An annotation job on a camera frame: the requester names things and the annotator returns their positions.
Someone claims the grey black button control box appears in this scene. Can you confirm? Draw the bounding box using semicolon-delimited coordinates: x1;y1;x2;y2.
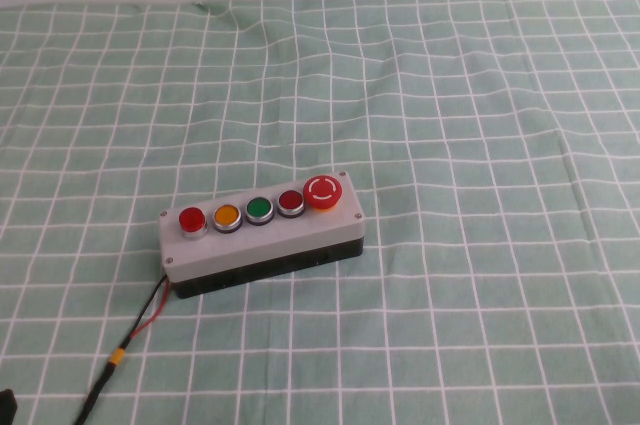
158;169;366;300

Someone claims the green flat push button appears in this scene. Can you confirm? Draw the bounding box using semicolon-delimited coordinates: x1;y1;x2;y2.
244;196;275;227

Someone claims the red domed push button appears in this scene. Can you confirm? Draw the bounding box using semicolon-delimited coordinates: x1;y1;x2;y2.
178;206;208;242

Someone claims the thin black wire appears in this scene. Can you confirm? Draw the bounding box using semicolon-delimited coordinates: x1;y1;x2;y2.
119;274;169;351

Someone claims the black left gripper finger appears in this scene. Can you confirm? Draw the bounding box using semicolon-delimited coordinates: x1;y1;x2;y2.
0;387;19;425

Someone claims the yellow flat push button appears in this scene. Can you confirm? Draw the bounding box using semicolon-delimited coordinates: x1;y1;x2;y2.
212;203;242;236

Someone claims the dark red flat push button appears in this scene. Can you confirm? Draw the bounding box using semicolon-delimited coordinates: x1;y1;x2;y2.
277;188;306;219

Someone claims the green white checkered tablecloth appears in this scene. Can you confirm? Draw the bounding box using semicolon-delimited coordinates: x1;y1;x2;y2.
0;0;640;425

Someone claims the thin red wire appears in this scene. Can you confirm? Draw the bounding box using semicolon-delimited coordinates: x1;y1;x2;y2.
126;282;171;344

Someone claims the black sheathed power cable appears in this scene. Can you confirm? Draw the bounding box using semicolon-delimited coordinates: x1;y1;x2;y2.
72;362;119;425

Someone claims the red emergency stop mushroom button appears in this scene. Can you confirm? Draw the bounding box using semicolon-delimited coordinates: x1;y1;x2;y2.
302;174;344;214

